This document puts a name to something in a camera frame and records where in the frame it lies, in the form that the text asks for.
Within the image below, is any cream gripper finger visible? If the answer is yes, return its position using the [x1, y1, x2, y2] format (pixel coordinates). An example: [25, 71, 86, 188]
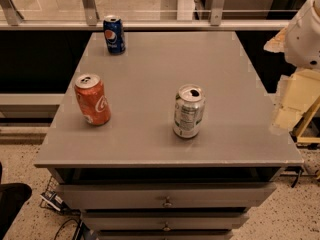
[263, 27, 287, 53]
[271, 68, 320, 131]

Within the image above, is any black chair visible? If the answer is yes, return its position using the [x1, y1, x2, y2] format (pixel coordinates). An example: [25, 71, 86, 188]
[0, 162, 33, 240]

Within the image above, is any silver green soda can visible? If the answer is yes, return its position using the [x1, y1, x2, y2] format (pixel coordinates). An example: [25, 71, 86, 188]
[173, 84, 206, 139]

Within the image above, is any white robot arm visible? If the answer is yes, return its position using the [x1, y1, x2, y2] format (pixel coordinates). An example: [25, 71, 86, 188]
[263, 0, 320, 130]

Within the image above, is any wire basket with items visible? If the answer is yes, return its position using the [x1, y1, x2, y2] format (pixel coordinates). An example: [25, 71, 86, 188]
[40, 177, 69, 213]

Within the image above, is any top grey drawer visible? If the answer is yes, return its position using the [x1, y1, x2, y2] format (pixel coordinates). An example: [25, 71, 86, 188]
[56, 183, 276, 210]

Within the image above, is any black floor cable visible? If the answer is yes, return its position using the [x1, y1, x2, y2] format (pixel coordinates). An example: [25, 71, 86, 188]
[53, 217, 88, 240]

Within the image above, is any blue pepsi can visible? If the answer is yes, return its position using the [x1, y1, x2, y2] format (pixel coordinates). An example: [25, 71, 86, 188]
[103, 15, 126, 55]

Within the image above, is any metal window railing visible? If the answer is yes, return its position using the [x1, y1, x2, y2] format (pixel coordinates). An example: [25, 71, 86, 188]
[0, 0, 306, 31]

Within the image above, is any grey drawer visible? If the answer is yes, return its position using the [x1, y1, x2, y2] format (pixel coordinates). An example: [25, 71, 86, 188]
[82, 212, 248, 231]
[56, 183, 276, 210]
[98, 231, 233, 240]

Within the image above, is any bottom grey drawer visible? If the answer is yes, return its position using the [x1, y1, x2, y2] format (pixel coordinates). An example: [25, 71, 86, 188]
[98, 231, 233, 240]

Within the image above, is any middle grey drawer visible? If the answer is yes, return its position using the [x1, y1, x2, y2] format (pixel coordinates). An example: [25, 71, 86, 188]
[82, 212, 248, 231]

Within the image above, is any orange coca-cola can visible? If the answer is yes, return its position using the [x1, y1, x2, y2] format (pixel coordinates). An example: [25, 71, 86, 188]
[74, 73, 111, 126]

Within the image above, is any grey drawer cabinet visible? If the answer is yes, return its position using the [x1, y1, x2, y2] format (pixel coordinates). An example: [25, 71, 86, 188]
[33, 30, 305, 240]

